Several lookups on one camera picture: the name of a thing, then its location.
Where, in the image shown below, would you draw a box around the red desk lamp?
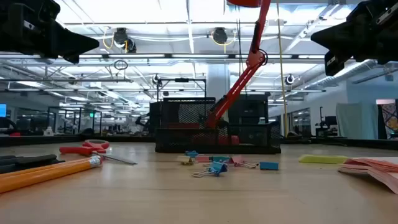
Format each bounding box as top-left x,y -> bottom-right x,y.
192,0 -> 272,146

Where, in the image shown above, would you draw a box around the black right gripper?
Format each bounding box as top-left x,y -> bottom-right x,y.
310,0 -> 398,77

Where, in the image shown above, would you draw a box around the red-handled scissors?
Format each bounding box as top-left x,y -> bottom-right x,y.
58,139 -> 138,166

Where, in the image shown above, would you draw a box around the black background rig frame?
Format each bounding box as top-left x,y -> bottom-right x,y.
156,78 -> 208,101

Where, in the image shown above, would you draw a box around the hanging yellow cable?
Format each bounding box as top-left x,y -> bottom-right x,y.
275,0 -> 289,138

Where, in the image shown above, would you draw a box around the black mesh desk organizer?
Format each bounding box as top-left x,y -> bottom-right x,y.
149,96 -> 282,155

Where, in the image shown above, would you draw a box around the black background station frame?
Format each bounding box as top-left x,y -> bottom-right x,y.
46,106 -> 104,136

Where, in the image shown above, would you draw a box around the colourful patterned panel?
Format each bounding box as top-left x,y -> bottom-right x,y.
377,99 -> 398,141

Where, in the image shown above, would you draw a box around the black metal table frame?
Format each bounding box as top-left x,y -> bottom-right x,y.
0,134 -> 398,151

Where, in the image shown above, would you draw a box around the yellow pencil with eraser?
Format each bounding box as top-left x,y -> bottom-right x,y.
0,156 -> 94,180
0,155 -> 104,194

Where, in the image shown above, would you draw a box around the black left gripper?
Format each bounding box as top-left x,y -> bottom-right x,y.
0,0 -> 100,65

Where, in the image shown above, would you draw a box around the grey-green hanging cloth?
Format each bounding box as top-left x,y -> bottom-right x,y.
335,102 -> 379,141

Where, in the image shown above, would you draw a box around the pink sticky note pad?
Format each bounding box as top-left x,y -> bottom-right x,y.
338,157 -> 398,195

